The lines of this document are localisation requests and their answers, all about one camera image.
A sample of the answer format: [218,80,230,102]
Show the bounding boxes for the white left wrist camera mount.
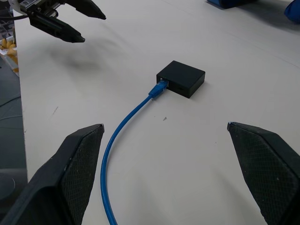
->
[8,0,30,14]

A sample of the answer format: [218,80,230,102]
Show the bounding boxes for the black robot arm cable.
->
[0,13,30,20]

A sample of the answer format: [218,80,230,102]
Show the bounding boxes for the dark grey round base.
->
[0,168,28,207]

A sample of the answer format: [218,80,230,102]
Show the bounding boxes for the blue Ethernet cable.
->
[100,79,169,225]

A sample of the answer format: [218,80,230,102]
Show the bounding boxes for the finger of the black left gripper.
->
[29,11,86,44]
[61,0,107,20]

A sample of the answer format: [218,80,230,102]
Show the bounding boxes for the blue cloth object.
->
[284,0,300,24]
[205,0,256,9]

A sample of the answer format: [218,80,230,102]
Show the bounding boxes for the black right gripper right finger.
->
[226,121,300,225]

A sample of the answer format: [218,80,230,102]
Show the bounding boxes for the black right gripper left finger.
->
[0,123,105,225]

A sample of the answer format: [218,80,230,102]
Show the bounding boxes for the yellow objects at edge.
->
[0,38,19,74]

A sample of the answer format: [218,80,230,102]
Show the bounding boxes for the small black box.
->
[156,60,206,99]

